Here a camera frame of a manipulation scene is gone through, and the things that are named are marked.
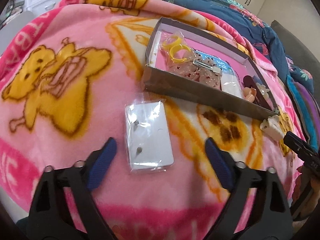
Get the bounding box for small blue box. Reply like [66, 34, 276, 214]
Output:
[252, 75, 265, 85]

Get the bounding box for grey desk top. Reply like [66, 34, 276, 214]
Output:
[0, 11, 35, 55]

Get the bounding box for grey bed headboard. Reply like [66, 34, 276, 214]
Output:
[271, 20, 319, 83]

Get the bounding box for grey cardboard box tray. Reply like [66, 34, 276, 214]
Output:
[142, 18, 279, 120]

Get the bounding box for striped colourful pillow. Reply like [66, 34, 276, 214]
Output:
[286, 75, 319, 152]

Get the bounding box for clear pearl hair clips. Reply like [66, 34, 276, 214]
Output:
[256, 82, 270, 100]

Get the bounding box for white earring card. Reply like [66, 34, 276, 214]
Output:
[125, 101, 174, 172]

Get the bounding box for maroon oval hair clip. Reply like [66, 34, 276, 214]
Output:
[243, 75, 272, 111]

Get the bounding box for blue floral quilt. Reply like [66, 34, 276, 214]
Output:
[164, 0, 319, 96]

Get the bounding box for yellow hair ties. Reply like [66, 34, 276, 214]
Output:
[159, 31, 194, 67]

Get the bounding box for pink bear fleece blanket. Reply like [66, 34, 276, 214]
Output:
[1, 0, 302, 239]

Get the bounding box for speckled bow hair clip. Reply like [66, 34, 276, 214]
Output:
[168, 54, 222, 90]

